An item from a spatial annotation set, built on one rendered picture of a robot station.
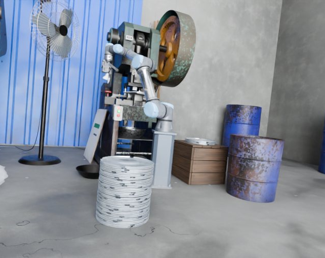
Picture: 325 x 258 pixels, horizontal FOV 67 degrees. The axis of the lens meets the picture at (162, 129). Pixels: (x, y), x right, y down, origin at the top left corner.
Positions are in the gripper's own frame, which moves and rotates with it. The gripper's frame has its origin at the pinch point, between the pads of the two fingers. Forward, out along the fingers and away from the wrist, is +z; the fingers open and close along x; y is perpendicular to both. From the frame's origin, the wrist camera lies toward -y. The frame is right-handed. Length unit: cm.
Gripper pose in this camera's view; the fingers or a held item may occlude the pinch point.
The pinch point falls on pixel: (108, 82)
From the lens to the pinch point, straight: 242.8
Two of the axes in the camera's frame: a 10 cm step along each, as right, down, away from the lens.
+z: -1.0, 9.9, 0.5
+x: 4.1, 0.9, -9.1
